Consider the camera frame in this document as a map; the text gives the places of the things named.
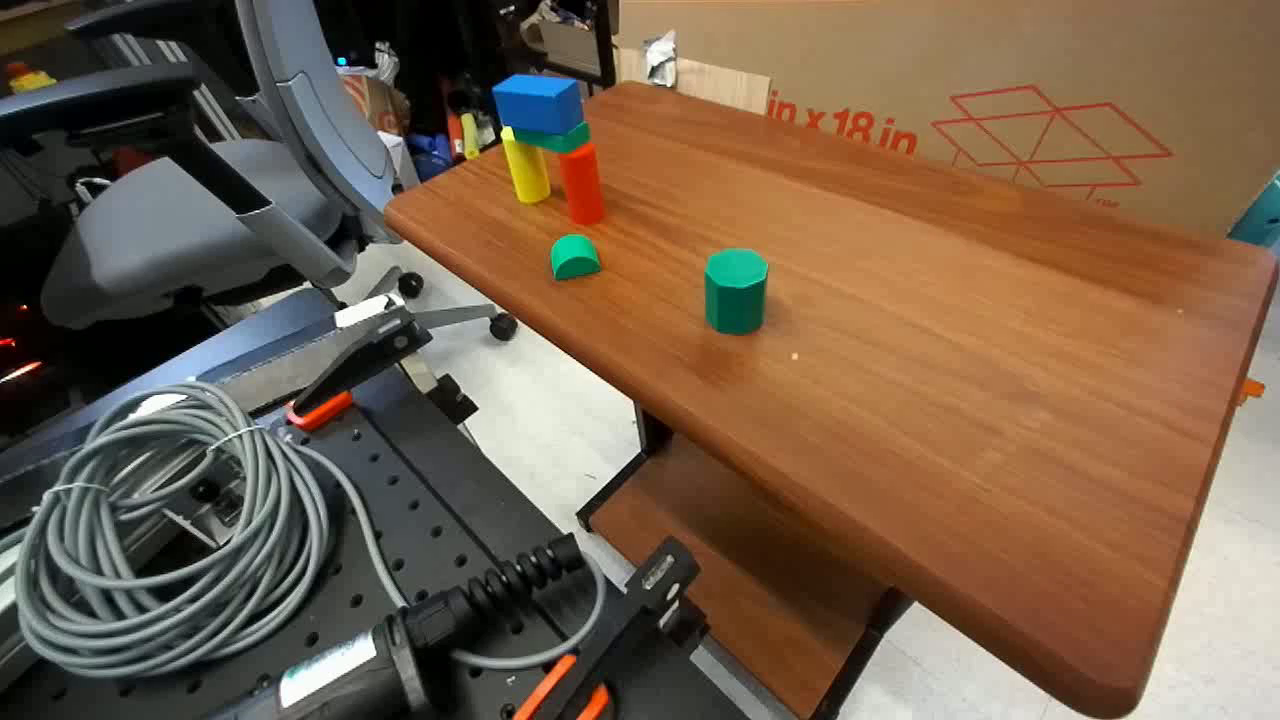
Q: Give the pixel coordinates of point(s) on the green half cylinder block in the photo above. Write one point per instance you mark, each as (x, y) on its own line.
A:
(572, 259)

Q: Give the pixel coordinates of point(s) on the red rectangular block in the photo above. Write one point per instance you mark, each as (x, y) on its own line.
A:
(583, 185)

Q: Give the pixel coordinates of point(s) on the yellow cylinder block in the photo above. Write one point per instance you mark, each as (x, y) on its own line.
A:
(527, 174)

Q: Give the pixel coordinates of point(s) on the teal flat block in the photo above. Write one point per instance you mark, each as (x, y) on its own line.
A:
(567, 136)

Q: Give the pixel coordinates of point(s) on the blue rectangular block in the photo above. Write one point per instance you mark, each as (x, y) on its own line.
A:
(537, 103)

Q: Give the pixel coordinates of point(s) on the wooden lower table shelf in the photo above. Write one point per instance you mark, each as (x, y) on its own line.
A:
(745, 575)

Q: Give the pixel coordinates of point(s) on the black perforated board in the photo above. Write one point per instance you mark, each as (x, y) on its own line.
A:
(426, 504)

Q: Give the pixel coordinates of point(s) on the black power plug connector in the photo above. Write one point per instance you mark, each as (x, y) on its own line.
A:
(403, 640)

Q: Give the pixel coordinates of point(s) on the large printed cardboard box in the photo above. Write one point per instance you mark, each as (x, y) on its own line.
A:
(1012, 92)

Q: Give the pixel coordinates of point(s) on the grey office chair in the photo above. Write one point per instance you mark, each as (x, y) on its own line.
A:
(173, 224)

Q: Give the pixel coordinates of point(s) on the teal object at table edge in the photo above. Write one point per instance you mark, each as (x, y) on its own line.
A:
(1261, 218)

